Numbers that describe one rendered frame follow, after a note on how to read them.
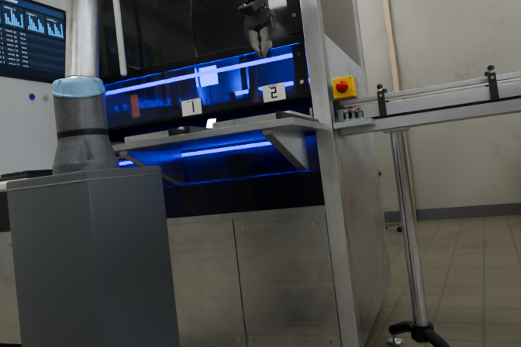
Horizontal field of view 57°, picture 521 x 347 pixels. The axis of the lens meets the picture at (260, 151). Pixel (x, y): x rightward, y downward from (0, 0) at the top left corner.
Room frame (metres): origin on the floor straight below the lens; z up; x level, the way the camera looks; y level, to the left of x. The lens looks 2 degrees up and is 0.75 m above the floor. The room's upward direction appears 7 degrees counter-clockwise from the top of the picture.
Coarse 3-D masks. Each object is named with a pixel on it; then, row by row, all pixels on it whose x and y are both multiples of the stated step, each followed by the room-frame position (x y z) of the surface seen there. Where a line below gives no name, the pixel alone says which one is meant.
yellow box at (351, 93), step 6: (336, 78) 1.62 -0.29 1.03; (342, 78) 1.61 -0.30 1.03; (348, 78) 1.60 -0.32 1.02; (354, 78) 1.63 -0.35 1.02; (348, 84) 1.60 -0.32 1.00; (354, 84) 1.62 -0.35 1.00; (348, 90) 1.60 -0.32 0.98; (354, 90) 1.61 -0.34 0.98; (336, 96) 1.62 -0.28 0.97; (342, 96) 1.61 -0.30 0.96; (348, 96) 1.60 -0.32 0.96; (354, 96) 1.61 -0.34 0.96
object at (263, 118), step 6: (270, 114) 1.44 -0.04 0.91; (300, 114) 1.52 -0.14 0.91; (228, 120) 1.49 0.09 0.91; (234, 120) 1.48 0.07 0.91; (240, 120) 1.47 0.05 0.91; (246, 120) 1.47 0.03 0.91; (252, 120) 1.46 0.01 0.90; (258, 120) 1.45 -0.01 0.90; (264, 120) 1.44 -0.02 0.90; (216, 126) 1.50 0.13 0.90; (222, 126) 1.50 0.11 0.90; (228, 126) 1.49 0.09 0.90
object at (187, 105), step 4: (188, 100) 1.83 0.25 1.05; (192, 100) 1.82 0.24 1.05; (196, 100) 1.82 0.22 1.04; (200, 100) 1.81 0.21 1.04; (184, 104) 1.84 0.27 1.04; (188, 104) 1.83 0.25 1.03; (196, 104) 1.82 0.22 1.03; (200, 104) 1.81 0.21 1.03; (184, 108) 1.84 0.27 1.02; (188, 108) 1.83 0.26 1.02; (192, 108) 1.83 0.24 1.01; (196, 108) 1.82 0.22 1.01; (200, 108) 1.81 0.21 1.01; (184, 112) 1.84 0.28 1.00; (188, 112) 1.83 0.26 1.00; (192, 112) 1.83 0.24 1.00; (196, 112) 1.82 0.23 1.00; (200, 112) 1.81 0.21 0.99
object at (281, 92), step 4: (272, 84) 1.71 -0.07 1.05; (276, 84) 1.70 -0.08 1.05; (280, 84) 1.69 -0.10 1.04; (284, 84) 1.69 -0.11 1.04; (264, 88) 1.72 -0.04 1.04; (268, 88) 1.71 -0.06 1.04; (276, 88) 1.70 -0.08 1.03; (280, 88) 1.70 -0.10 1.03; (284, 88) 1.69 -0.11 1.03; (264, 92) 1.72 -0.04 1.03; (268, 92) 1.71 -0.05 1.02; (280, 92) 1.70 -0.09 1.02; (284, 92) 1.69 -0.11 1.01; (264, 96) 1.72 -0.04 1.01; (268, 96) 1.71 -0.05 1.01; (280, 96) 1.70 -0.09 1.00; (284, 96) 1.69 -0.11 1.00; (264, 100) 1.72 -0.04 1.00; (268, 100) 1.71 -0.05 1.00; (272, 100) 1.71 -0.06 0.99; (276, 100) 1.70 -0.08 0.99
